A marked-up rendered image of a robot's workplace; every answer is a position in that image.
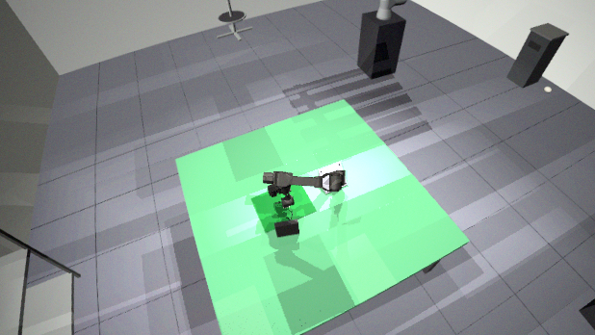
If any green circuit board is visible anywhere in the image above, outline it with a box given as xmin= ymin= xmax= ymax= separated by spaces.
xmin=251 ymin=185 xmax=317 ymax=233

